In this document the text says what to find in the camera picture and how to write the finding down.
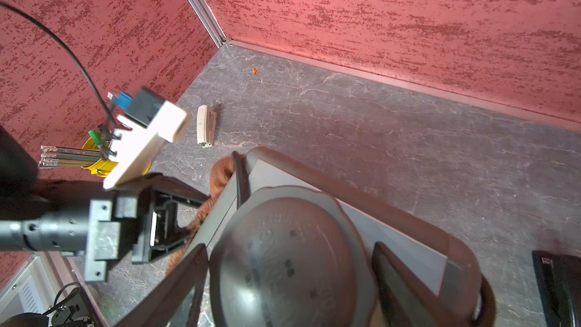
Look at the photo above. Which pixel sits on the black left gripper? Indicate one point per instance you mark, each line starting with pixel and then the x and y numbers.
pixel 120 222

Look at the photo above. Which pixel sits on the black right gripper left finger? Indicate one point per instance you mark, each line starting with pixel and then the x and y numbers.
pixel 176 301

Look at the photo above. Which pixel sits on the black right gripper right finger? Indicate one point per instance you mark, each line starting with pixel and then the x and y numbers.
pixel 404 299

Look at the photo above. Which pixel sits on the brown microfibre cloth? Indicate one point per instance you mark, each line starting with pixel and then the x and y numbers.
pixel 220 174

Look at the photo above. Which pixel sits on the grey steel coffee machine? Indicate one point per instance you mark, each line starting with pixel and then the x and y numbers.
pixel 289 246

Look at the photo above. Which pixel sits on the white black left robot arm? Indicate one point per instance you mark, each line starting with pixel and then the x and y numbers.
pixel 81 217

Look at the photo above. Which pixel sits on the yellow pen holder cup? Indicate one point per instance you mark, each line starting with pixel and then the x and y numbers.
pixel 97 155

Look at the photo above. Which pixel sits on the small black box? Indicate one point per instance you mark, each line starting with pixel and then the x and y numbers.
pixel 558 280

